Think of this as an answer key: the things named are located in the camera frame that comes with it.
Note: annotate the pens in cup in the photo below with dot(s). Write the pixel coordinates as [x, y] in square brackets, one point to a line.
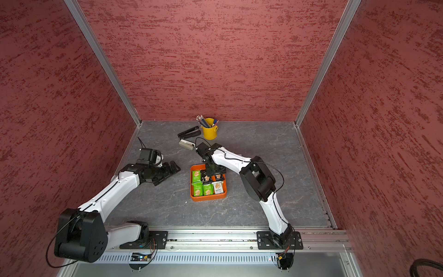
[202, 121]

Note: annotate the white cookie packet front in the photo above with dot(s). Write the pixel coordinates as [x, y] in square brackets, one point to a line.
[218, 187]

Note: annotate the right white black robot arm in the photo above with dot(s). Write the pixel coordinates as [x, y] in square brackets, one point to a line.
[258, 181]

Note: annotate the yellow pen cup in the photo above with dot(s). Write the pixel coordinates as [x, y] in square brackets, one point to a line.
[210, 129]

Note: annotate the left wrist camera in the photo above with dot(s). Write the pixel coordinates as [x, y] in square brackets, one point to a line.
[150, 157]

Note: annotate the black stapler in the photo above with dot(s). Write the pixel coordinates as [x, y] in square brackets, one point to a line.
[192, 132]

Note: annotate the green cookie packet left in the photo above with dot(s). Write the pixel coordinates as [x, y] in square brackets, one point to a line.
[198, 189]

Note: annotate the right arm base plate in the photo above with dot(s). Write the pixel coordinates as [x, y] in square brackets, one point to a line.
[270, 241]

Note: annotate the orange plastic storage tray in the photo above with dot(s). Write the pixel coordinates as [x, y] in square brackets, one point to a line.
[206, 198]

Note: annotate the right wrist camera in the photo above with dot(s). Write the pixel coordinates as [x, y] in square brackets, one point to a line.
[206, 151]

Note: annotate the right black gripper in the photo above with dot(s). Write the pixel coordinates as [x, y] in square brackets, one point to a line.
[223, 170]

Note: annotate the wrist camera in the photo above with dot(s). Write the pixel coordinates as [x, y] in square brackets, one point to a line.
[150, 157]
[206, 151]

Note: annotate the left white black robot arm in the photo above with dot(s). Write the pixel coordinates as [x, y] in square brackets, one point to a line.
[82, 234]

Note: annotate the green cookie packet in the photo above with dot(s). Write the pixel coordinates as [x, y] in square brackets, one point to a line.
[196, 176]
[208, 189]
[198, 189]

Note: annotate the black cookie packet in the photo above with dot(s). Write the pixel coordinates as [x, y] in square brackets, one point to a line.
[206, 179]

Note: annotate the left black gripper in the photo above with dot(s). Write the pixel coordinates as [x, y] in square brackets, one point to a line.
[168, 172]

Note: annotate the aluminium front rail frame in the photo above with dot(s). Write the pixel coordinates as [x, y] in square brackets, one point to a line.
[229, 252]

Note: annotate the green cookie packet middle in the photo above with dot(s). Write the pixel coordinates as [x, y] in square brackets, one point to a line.
[208, 189]

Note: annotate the green cookie packet far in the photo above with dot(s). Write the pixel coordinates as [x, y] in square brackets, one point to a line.
[196, 176]

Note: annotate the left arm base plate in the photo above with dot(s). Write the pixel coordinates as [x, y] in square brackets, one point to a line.
[154, 241]

